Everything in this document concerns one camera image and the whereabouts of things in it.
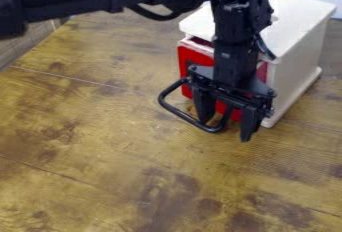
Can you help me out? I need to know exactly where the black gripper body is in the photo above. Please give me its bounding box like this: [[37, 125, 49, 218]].
[[188, 36, 277, 116]]

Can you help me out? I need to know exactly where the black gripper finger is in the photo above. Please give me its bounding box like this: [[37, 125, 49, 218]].
[[192, 88, 216, 123], [240, 106, 263, 142]]

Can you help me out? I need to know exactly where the black metal drawer handle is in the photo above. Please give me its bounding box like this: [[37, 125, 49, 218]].
[[158, 77, 234, 134]]

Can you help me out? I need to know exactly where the red wooden drawer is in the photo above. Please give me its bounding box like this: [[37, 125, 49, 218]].
[[176, 35, 270, 123]]

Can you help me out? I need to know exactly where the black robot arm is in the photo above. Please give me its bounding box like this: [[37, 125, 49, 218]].
[[0, 0, 277, 142]]

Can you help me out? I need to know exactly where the white wooden cabinet box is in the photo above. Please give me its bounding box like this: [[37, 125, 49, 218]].
[[178, 0, 335, 128]]

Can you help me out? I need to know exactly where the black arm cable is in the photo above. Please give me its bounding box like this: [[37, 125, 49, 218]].
[[126, 4, 184, 22]]

